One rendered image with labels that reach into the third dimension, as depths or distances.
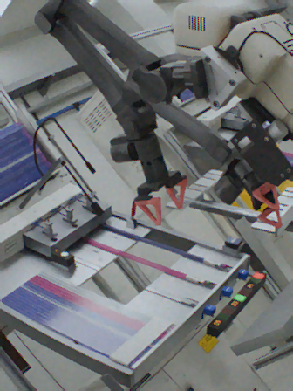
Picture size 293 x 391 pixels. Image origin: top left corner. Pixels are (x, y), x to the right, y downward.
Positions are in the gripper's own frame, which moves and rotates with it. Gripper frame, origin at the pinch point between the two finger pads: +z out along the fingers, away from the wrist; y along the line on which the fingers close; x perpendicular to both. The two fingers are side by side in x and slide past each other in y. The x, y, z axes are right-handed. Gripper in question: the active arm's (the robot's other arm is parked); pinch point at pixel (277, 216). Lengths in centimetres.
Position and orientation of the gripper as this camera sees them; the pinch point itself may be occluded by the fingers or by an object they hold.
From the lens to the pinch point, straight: 160.3
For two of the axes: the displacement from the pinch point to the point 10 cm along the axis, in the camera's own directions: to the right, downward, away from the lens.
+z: 4.4, 6.8, -5.9
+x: 8.6, -5.1, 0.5
